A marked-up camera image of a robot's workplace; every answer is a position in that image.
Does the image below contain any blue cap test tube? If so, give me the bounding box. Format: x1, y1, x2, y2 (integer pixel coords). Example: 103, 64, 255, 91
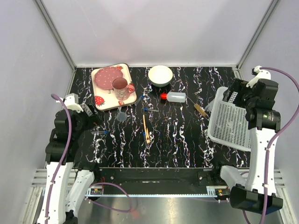
143, 132, 148, 147
91, 131, 108, 134
143, 108, 159, 112

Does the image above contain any white plastic basket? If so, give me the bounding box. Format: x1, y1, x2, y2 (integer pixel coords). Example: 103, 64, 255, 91
205, 87, 251, 152

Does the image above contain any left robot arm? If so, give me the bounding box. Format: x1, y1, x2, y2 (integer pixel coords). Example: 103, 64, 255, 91
37, 104, 101, 224

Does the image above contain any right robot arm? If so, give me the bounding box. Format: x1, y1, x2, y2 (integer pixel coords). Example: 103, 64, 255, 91
212, 78, 283, 215

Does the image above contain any clear plastic funnel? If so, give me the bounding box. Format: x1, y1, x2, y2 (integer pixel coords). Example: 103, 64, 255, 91
116, 106, 127, 122

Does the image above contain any pink dotted plate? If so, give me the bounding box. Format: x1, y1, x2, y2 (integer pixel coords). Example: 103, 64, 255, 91
93, 66, 123, 90

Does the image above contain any pink patterned mug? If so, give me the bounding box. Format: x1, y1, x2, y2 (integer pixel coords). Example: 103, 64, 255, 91
112, 77, 135, 101

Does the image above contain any red cap wash bottle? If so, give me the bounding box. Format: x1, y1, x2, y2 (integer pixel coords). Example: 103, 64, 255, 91
160, 91, 186, 103

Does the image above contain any white green bowl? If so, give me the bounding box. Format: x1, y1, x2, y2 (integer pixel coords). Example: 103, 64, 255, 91
148, 65, 173, 87

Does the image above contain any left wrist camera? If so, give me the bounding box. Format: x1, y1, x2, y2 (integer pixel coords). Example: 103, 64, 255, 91
61, 93, 83, 113

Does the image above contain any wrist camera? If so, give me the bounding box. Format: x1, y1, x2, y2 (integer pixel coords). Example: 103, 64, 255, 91
61, 93, 83, 113
252, 65, 271, 81

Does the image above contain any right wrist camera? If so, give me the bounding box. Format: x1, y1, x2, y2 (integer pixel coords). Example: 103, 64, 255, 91
252, 65, 271, 81

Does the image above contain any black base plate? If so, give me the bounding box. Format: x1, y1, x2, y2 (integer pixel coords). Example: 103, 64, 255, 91
93, 168, 227, 197

